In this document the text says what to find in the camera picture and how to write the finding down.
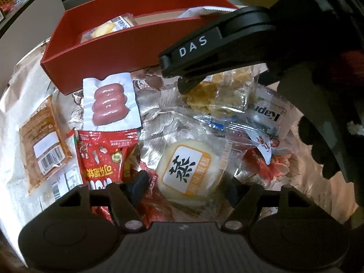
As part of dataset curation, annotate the pink sausage snack packet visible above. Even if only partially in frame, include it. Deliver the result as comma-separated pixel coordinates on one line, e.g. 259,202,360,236
83,73,141,132

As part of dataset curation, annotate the red chinese snack packet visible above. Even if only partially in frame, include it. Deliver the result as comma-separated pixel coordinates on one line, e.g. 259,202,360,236
77,129,138,190

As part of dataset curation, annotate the yellow waffle snack packet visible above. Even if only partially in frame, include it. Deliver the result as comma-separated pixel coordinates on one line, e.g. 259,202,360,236
183,66,254,117

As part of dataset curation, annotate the clear green label packet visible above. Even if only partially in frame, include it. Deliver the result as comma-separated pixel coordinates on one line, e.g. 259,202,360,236
246,84,297,139

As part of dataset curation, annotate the round steamed cake packet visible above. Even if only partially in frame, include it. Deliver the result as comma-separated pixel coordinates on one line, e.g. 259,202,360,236
140,134,232,221

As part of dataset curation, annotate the yellow cake packet in box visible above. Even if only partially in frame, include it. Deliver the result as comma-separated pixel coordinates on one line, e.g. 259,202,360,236
80,14,138,43

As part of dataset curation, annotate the white snack packet in box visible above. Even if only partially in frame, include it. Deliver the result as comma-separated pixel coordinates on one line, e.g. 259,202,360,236
178,6,236,18

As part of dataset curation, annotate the red cardboard box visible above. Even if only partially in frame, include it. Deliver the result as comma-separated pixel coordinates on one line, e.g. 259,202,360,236
41,0,235,95

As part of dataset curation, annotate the brown spicy snack packet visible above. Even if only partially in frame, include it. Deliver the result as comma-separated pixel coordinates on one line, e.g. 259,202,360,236
19,96,72,194

